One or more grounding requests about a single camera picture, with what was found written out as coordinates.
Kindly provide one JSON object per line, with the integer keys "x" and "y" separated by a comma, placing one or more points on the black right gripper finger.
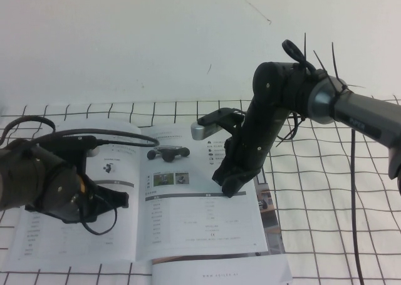
{"x": 233, "y": 184}
{"x": 218, "y": 177}

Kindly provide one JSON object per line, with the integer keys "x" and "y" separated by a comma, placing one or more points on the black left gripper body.
{"x": 94, "y": 203}

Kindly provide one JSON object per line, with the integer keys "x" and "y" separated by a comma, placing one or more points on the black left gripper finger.
{"x": 116, "y": 195}
{"x": 120, "y": 204}

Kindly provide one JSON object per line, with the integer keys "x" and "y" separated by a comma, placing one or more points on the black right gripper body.
{"x": 250, "y": 153}

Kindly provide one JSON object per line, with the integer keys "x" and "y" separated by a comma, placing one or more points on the white product catalogue book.
{"x": 194, "y": 222}

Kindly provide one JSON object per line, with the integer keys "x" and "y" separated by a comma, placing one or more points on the black and grey right robot arm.
{"x": 269, "y": 84}

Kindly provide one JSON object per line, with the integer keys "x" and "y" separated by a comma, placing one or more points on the white black-grid tablecloth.
{"x": 313, "y": 235}

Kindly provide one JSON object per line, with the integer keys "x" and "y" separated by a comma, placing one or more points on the black zip tie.
{"x": 321, "y": 62}
{"x": 305, "y": 47}
{"x": 336, "y": 62}

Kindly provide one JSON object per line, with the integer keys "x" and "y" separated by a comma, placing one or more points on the silver right wrist camera with mount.
{"x": 203, "y": 131}

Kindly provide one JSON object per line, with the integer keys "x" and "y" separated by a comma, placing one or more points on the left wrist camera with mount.
{"x": 78, "y": 141}

